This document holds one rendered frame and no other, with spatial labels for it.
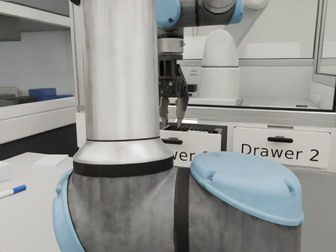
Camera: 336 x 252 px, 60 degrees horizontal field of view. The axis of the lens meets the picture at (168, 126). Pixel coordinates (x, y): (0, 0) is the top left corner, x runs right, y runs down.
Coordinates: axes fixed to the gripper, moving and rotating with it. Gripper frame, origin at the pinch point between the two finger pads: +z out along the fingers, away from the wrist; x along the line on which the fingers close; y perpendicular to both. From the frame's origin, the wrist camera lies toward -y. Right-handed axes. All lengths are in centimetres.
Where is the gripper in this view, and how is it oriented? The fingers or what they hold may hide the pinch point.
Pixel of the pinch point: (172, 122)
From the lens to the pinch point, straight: 89.1
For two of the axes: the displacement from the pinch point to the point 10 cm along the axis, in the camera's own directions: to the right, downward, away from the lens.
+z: 0.0, 9.8, 2.0
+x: 9.5, 0.6, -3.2
